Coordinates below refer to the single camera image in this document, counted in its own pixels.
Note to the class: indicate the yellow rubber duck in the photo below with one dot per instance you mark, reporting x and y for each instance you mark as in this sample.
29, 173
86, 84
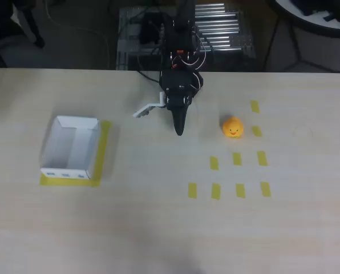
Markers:
232, 127

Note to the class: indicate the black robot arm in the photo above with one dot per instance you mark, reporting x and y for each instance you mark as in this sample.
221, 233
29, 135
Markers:
184, 34

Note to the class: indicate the white cardboard box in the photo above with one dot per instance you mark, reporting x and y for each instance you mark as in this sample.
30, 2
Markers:
64, 173

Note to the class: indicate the yellow tape strip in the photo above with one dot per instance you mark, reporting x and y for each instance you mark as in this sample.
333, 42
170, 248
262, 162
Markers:
216, 191
256, 131
262, 158
192, 190
214, 163
237, 158
240, 190
265, 189
254, 106

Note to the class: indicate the metal roller conveyor rack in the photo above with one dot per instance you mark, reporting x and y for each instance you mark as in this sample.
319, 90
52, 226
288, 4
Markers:
224, 28

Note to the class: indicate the yellow L-shaped tape outline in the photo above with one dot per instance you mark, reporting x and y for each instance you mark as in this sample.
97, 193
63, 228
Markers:
104, 142

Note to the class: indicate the round white table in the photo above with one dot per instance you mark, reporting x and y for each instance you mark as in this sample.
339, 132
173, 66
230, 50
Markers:
315, 20

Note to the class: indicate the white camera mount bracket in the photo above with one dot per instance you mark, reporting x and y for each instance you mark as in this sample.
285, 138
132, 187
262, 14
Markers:
144, 109

